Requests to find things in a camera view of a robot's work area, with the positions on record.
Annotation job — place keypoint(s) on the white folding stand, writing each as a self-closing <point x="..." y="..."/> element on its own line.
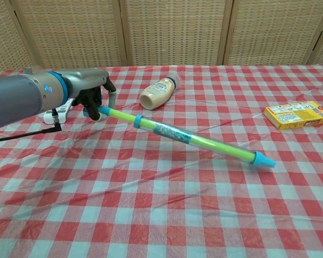
<point x="63" y="111"/>

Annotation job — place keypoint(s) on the red white checked tablecloth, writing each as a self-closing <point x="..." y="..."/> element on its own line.
<point x="161" y="209"/>

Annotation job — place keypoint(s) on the beige squeeze sauce bottle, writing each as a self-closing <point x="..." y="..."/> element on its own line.
<point x="157" y="92"/>

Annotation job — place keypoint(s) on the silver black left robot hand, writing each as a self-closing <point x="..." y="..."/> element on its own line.
<point x="83" y="80"/>

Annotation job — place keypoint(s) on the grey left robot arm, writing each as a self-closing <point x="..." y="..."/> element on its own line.
<point x="16" y="96"/>

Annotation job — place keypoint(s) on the yellow printed cardboard box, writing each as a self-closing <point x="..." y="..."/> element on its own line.
<point x="296" y="115"/>

